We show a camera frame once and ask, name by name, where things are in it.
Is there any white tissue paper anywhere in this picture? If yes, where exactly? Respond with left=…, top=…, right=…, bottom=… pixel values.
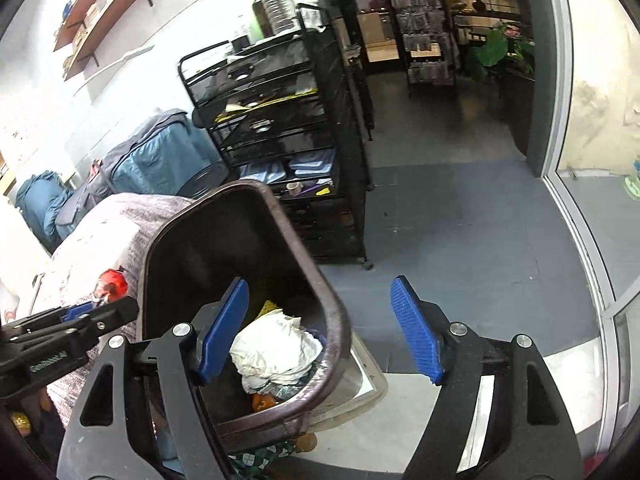
left=229, top=309, right=324, bottom=393

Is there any upper wooden wall shelf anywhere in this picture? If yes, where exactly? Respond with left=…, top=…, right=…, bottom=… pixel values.
left=52, top=0, right=147, bottom=53

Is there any blue cloth pile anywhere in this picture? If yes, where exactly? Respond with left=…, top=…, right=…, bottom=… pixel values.
left=15, top=170, right=72, bottom=252

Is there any large bed striped cover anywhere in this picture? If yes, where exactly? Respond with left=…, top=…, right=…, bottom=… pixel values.
left=29, top=192, right=196, bottom=416

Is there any display rack with goods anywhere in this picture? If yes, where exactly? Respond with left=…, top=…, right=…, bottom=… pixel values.
left=392, top=0, right=457, bottom=88

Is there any black round stool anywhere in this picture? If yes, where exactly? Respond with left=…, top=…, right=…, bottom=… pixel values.
left=177, top=162, right=229, bottom=200

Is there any yellow mesh sponge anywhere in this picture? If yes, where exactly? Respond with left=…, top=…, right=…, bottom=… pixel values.
left=257, top=300, right=279, bottom=318

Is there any red orange snack wrapper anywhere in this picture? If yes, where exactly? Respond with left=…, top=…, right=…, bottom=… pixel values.
left=93, top=268, right=128, bottom=304

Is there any wooden wall shelf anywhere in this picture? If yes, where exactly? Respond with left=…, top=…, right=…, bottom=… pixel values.
left=52, top=0, right=147, bottom=53
left=63, top=0, right=154, bottom=80

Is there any massage bed blue skirt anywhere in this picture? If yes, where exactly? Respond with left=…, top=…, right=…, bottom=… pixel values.
left=55, top=110, right=224, bottom=238

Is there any green potted plant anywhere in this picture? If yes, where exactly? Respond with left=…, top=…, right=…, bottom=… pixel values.
left=466, top=24, right=535, bottom=80

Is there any lower wooden wall shelf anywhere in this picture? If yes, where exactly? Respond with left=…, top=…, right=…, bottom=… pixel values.
left=63, top=0, right=154, bottom=80

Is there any clear large plastic bottle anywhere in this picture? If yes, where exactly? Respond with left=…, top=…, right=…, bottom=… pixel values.
left=260, top=0, right=297, bottom=35

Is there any dark green bottle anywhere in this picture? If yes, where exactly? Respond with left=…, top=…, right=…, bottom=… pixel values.
left=252, top=0, right=273, bottom=38

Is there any black mesh rolling cart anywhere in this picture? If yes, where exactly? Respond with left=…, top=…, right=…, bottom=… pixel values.
left=178, top=3, right=373, bottom=270

